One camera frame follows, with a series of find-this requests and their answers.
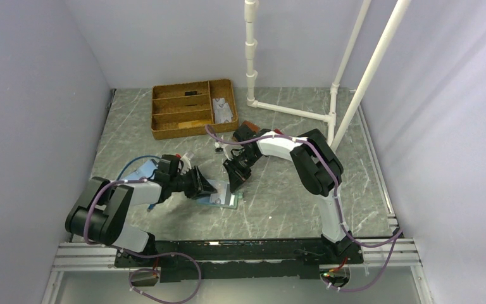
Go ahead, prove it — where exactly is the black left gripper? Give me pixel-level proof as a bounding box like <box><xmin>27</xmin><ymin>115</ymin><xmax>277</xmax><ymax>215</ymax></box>
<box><xmin>170</xmin><ymin>165</ymin><xmax>217</xmax><ymax>200</ymax></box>

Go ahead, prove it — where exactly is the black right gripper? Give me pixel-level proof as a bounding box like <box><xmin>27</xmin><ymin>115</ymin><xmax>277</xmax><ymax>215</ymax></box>
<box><xmin>223</xmin><ymin>151</ymin><xmax>260</xmax><ymax>194</ymax></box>

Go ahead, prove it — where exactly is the green card holder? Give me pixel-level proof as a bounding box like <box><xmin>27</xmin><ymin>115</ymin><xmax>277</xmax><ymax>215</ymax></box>
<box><xmin>196</xmin><ymin>179</ymin><xmax>243</xmax><ymax>209</ymax></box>

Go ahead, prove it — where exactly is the orange credit card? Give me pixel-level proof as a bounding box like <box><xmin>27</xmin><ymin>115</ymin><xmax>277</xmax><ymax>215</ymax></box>
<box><xmin>191</xmin><ymin>120</ymin><xmax>212</xmax><ymax>127</ymax></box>

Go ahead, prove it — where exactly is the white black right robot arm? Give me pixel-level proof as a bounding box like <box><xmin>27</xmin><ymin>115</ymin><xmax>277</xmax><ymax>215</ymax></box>
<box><xmin>223</xmin><ymin>122</ymin><xmax>351</xmax><ymax>263</ymax></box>

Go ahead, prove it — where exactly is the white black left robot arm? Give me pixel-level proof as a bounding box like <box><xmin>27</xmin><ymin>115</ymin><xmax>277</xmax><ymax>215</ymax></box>
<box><xmin>65</xmin><ymin>155</ymin><xmax>217</xmax><ymax>266</ymax></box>

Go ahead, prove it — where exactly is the brown leather card holder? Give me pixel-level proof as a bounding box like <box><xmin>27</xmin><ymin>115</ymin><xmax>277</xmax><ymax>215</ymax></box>
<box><xmin>242</xmin><ymin>120</ymin><xmax>261</xmax><ymax>133</ymax></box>

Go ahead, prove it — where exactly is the light blue card holder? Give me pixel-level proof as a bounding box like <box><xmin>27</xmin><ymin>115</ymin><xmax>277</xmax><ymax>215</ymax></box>
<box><xmin>118</xmin><ymin>158</ymin><xmax>158</xmax><ymax>180</ymax></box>

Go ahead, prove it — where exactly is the dark blue card holder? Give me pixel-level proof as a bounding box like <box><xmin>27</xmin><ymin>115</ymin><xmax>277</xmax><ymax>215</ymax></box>
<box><xmin>299</xmin><ymin>129</ymin><xmax>327</xmax><ymax>144</ymax></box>

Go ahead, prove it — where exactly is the woven wicker tray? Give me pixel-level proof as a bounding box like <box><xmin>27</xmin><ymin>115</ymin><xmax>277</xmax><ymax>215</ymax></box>
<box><xmin>151</xmin><ymin>79</ymin><xmax>239</xmax><ymax>140</ymax></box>

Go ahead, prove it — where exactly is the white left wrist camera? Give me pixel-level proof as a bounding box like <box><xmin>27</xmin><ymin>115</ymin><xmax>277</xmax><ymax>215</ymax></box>
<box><xmin>176</xmin><ymin>151</ymin><xmax>194</xmax><ymax>173</ymax></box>

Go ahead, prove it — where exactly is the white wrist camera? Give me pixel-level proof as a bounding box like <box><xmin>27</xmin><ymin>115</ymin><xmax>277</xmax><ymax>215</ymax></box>
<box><xmin>176</xmin><ymin>151</ymin><xmax>194</xmax><ymax>173</ymax></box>
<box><xmin>214</xmin><ymin>142</ymin><xmax>225</xmax><ymax>153</ymax></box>

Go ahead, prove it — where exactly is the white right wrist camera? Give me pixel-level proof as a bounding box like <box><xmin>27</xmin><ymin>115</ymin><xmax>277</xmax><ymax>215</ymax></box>
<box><xmin>214</xmin><ymin>142</ymin><xmax>225</xmax><ymax>153</ymax></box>

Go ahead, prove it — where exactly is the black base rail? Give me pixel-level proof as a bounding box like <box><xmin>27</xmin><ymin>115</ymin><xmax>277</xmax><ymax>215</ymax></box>
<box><xmin>115</xmin><ymin>236</ymin><xmax>364</xmax><ymax>282</ymax></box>

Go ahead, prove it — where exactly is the white pvc pipe frame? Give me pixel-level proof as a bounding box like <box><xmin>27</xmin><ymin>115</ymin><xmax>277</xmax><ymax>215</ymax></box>
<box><xmin>244</xmin><ymin>1</ymin><xmax>409</xmax><ymax>144</ymax></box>

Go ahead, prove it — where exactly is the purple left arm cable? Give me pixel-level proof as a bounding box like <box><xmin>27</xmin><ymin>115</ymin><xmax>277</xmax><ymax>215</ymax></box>
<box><xmin>82</xmin><ymin>178</ymin><xmax>203</xmax><ymax>304</ymax></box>

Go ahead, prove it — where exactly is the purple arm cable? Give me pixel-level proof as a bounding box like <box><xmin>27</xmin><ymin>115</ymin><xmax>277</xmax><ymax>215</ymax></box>
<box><xmin>204</xmin><ymin>124</ymin><xmax>404</xmax><ymax>293</ymax></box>
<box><xmin>82</xmin><ymin>178</ymin><xmax>203</xmax><ymax>304</ymax></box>

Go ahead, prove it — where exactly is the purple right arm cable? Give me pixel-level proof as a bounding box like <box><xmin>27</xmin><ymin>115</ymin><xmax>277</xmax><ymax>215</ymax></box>
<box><xmin>204</xmin><ymin>124</ymin><xmax>404</xmax><ymax>293</ymax></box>

